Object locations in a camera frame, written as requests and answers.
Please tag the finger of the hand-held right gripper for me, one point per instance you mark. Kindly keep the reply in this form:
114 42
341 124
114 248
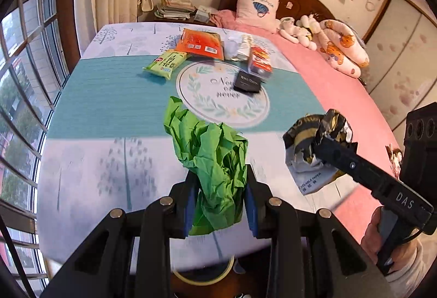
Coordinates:
348 164

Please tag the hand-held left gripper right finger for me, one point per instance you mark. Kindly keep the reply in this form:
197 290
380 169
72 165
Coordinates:
252 211

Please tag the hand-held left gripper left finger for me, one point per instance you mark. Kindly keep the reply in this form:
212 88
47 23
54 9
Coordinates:
191 212

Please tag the black gold paper bag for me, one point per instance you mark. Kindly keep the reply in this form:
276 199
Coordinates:
304 137

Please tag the green paper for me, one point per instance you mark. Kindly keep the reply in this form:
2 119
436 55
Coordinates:
211 161

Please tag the dark trash bin cream rim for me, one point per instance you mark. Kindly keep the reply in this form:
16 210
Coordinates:
205 279

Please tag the cream paper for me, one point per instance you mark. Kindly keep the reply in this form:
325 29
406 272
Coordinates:
243 46

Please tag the person's right forearm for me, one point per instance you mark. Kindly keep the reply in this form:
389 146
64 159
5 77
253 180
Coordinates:
409 274

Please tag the person's right hand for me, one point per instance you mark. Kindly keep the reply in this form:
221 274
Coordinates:
370 236

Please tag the pink bed sheet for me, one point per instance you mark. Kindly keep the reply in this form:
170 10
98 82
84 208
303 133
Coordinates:
341 89

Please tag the pale wardrobe door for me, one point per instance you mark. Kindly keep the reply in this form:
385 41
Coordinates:
399 62

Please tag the bear print rolled quilt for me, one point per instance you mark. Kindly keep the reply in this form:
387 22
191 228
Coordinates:
344 48

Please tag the small black box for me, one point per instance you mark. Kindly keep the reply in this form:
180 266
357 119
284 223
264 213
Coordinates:
247 82

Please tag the red orange box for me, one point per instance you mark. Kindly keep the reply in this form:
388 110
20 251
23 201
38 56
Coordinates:
259 62

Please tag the tree print tablecloth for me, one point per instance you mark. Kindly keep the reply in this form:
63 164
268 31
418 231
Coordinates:
102 106

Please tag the white plush bear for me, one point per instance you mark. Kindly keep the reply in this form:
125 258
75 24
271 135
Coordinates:
290 29

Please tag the green snack packet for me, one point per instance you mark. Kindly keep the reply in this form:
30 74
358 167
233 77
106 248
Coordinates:
165 65

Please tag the orange packet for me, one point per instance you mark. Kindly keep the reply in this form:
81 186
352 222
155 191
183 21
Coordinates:
199 43

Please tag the pink embroidered pillow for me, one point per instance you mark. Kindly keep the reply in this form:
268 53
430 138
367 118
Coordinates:
256 11

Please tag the pink folded cloth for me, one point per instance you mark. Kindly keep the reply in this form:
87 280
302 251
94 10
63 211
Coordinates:
223 17

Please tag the small white box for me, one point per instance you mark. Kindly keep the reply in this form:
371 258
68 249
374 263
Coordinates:
203 14

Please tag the stack of books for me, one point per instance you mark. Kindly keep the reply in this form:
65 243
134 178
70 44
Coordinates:
174 7

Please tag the window with metal grille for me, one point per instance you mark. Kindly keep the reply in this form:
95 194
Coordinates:
24 86

